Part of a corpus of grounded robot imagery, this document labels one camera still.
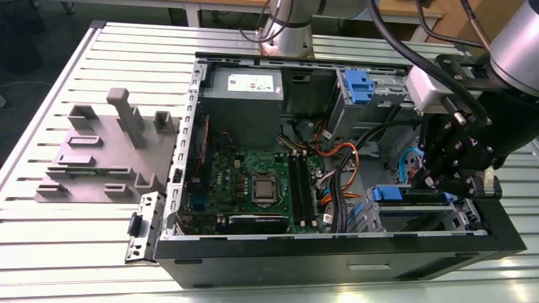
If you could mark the hard disk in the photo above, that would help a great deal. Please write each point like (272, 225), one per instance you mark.
(387, 193)

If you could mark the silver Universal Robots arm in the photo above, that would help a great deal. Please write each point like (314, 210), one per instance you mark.
(289, 41)

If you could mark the metal disk bay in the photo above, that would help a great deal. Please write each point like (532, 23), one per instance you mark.
(416, 209)

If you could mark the silver drive cage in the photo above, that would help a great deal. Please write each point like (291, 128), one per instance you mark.
(358, 120)

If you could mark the blue drive cage latch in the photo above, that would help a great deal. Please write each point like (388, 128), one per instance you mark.
(358, 90)

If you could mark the brown wooden cabinet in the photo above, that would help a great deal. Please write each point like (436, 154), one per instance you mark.
(450, 19)

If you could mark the black RAM slot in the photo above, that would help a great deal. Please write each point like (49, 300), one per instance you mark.
(297, 189)

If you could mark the CPU socket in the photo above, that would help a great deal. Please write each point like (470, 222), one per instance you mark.
(265, 176)

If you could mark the silver CPU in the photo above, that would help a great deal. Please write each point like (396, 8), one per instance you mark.
(265, 188)

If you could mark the grey power supply unit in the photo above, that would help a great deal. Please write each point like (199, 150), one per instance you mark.
(244, 120)

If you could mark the black open PC case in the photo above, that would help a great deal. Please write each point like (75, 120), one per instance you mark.
(295, 262)

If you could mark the green motherboard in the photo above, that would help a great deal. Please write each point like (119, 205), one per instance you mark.
(235, 164)

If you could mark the black graphics card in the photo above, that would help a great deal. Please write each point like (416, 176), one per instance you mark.
(256, 223)

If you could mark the grey parts rack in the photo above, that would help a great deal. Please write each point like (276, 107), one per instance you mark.
(105, 158)

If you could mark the green RAM stick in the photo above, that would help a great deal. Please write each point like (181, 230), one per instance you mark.
(89, 173)

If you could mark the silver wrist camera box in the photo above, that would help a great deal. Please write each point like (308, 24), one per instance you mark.
(424, 91)

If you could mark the metal slot bracket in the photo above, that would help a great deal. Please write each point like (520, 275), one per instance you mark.
(151, 230)

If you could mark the black bracket latch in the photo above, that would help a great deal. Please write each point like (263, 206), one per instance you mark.
(135, 224)

